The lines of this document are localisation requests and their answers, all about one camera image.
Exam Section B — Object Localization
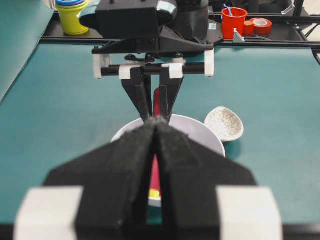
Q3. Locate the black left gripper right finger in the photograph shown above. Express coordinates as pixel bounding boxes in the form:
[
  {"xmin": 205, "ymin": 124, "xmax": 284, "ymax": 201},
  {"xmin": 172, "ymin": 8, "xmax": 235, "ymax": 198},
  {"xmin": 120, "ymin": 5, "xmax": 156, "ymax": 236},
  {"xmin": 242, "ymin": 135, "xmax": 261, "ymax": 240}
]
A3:
[{"xmin": 154, "ymin": 119, "xmax": 285, "ymax": 240}]

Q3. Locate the white crackle-pattern dish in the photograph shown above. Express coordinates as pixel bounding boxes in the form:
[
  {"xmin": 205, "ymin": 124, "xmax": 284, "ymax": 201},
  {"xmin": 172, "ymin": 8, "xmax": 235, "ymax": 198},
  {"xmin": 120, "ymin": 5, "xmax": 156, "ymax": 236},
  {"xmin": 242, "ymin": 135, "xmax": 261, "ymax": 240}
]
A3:
[{"xmin": 204, "ymin": 106, "xmax": 244, "ymax": 143}]

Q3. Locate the red cup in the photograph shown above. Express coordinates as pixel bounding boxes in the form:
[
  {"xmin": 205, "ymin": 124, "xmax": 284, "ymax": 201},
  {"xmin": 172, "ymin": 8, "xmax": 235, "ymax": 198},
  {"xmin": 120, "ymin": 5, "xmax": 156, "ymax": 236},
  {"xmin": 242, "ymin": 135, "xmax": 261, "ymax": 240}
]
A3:
[{"xmin": 221, "ymin": 7, "xmax": 248, "ymax": 40}]

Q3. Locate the silver corner bracket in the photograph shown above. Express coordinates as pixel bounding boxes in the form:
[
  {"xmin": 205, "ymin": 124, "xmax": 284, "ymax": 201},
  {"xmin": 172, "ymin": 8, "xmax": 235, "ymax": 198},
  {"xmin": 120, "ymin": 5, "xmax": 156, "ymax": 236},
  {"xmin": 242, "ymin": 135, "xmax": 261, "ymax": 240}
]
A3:
[{"xmin": 233, "ymin": 28, "xmax": 245, "ymax": 43}]

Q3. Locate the red tape roll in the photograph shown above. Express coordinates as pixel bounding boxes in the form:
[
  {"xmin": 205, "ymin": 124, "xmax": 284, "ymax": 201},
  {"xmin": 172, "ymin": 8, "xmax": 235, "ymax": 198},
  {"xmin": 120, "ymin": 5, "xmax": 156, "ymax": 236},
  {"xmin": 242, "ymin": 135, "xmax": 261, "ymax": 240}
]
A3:
[{"xmin": 243, "ymin": 17, "xmax": 272, "ymax": 36}]

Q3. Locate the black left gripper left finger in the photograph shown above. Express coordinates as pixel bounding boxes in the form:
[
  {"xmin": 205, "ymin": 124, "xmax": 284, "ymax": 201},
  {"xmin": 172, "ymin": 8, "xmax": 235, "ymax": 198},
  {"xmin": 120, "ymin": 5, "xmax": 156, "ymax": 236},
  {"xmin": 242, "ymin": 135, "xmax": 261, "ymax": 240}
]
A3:
[{"xmin": 13, "ymin": 119, "xmax": 156, "ymax": 240}]

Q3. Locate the yellow hexagonal prism block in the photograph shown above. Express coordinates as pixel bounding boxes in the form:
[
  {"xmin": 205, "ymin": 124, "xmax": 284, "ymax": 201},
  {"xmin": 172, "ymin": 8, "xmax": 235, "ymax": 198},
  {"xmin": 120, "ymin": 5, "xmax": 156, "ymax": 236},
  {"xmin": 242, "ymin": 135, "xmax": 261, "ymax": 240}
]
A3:
[{"xmin": 149, "ymin": 188, "xmax": 161, "ymax": 198}]

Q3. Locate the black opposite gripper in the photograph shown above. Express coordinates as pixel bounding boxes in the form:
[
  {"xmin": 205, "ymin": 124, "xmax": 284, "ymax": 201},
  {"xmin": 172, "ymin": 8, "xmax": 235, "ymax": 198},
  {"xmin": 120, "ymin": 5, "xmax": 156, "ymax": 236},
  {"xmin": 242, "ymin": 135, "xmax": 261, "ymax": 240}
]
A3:
[{"xmin": 92, "ymin": 24, "xmax": 215, "ymax": 123}]

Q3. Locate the white bowl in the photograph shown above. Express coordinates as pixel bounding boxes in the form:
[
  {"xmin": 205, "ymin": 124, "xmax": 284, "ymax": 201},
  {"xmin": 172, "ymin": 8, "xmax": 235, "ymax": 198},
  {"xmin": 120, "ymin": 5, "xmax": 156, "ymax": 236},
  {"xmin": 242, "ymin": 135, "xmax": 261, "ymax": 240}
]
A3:
[{"xmin": 109, "ymin": 114, "xmax": 227, "ymax": 208}]

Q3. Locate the black metal frame rail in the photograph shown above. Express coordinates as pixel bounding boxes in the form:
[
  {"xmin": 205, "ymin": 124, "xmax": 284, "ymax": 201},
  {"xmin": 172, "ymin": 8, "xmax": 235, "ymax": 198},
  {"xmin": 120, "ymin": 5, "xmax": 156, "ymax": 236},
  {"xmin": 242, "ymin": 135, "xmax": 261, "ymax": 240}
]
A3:
[{"xmin": 41, "ymin": 0, "xmax": 320, "ymax": 63}]

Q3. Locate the red spoon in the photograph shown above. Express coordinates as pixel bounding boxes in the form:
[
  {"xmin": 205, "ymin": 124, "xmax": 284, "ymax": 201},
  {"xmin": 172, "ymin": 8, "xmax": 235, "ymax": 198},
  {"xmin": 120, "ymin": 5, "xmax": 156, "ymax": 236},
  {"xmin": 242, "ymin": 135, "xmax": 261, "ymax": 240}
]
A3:
[{"xmin": 147, "ymin": 86, "xmax": 163, "ymax": 198}]

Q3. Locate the small orange block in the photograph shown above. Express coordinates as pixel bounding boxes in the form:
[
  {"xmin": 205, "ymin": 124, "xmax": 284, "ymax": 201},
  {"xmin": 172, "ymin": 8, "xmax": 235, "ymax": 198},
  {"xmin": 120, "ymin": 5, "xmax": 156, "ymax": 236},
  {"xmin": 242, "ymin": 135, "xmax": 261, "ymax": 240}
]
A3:
[{"xmin": 244, "ymin": 20, "xmax": 254, "ymax": 27}]

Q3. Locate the yellow stacked cup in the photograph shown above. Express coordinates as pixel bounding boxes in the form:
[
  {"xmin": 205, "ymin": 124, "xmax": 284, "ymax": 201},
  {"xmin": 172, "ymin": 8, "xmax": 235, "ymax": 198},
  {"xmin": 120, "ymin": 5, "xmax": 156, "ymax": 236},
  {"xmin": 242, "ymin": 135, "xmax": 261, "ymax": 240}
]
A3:
[{"xmin": 55, "ymin": 0, "xmax": 89, "ymax": 36}]

